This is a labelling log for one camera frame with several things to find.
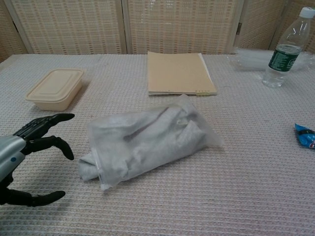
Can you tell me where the woven folding screen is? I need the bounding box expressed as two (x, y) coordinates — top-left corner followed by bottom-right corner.
(0, 0), (315, 56)

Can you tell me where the tan paper folder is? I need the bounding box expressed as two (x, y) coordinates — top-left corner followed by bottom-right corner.
(147, 51), (218, 97)

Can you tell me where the clear water bottle green label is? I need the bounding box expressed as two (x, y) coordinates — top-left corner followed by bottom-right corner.
(261, 6), (312, 89)

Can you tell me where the blue snack wrapper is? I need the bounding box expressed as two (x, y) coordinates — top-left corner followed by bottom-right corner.
(294, 122), (315, 150)

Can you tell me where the clear plastic sheet stack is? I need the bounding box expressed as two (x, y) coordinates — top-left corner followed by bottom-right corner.
(227, 47), (315, 72)

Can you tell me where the transparent plastic zip bag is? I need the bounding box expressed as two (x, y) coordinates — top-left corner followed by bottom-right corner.
(78, 93), (224, 192)

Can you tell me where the white woven tablecloth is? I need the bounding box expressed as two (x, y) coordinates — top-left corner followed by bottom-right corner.
(0, 53), (315, 236)

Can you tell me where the grey garment with maroon trim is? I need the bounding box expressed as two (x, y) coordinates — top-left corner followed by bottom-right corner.
(78, 103), (210, 182)

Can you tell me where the beige lidded food container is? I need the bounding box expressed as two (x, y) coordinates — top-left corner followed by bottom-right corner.
(25, 68), (85, 111)

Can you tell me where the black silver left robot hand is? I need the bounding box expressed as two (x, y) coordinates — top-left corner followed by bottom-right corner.
(0, 113), (75, 207)

